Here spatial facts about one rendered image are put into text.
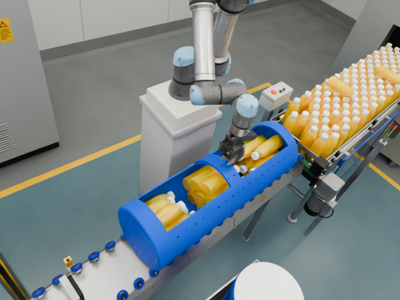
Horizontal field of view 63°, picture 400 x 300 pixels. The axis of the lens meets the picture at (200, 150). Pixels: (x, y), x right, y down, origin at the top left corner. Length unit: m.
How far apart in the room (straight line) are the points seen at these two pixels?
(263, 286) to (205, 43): 0.94
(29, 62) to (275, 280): 1.99
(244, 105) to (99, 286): 0.89
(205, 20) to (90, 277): 1.07
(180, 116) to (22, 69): 1.29
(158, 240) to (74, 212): 1.56
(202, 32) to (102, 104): 2.37
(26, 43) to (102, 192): 1.20
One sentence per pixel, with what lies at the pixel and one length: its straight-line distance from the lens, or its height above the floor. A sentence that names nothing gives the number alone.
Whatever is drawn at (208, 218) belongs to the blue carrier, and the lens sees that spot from 1.32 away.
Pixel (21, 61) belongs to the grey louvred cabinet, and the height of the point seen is 0.92.
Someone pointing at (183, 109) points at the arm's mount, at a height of 1.24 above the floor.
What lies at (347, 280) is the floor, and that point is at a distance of 2.88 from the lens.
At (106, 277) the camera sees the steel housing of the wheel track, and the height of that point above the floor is 0.93.
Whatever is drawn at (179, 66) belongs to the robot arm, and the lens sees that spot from 1.56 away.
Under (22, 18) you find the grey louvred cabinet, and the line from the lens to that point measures 2.35.
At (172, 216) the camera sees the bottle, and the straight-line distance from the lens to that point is 1.29.
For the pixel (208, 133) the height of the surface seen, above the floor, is 1.01.
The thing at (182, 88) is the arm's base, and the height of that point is 1.30.
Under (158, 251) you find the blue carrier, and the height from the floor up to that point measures 1.18.
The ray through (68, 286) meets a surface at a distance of 1.30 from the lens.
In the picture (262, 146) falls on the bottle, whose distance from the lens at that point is 1.61.
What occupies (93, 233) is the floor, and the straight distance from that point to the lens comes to 2.59.
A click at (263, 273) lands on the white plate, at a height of 1.04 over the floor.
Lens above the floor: 2.29
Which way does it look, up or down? 47 degrees down
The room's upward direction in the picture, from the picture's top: 14 degrees clockwise
